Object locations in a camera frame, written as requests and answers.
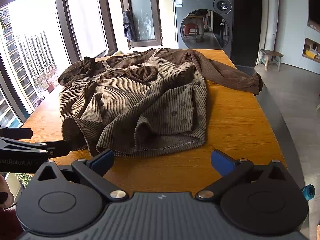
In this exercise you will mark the yellow box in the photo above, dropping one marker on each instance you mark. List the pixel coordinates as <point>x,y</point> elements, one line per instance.
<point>310,53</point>

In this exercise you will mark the blue hanging cloth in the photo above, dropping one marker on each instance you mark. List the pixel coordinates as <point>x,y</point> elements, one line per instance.
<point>129,27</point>

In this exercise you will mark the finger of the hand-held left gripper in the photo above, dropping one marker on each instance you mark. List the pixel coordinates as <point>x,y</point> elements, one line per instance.
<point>58,148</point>
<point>17,133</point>

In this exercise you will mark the grey washing machine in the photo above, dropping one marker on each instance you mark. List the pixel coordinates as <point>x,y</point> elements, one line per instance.
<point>200,22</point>

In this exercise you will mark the white drain pipe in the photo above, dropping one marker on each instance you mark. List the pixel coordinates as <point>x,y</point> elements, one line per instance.
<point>270,15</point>

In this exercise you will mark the green potted plant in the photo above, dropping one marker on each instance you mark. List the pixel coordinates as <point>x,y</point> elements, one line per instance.
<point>23,178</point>

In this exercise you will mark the green palm plant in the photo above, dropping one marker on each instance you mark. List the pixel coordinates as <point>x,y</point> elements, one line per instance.
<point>4,20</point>

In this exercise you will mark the frosted glass casement window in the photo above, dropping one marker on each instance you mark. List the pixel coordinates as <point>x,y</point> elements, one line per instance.
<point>143,12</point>

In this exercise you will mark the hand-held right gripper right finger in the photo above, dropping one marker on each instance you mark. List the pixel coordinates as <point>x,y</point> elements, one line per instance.
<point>222,162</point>

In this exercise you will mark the small wooden stool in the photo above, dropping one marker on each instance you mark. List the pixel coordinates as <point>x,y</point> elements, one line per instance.
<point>271,57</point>

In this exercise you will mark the person's left hand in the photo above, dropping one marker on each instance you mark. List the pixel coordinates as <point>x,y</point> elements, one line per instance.
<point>5,187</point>

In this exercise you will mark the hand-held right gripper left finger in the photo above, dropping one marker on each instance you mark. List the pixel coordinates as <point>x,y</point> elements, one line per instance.
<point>103,161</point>

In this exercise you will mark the large brown-framed window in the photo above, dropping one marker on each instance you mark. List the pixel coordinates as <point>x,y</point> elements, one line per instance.
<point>60,17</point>

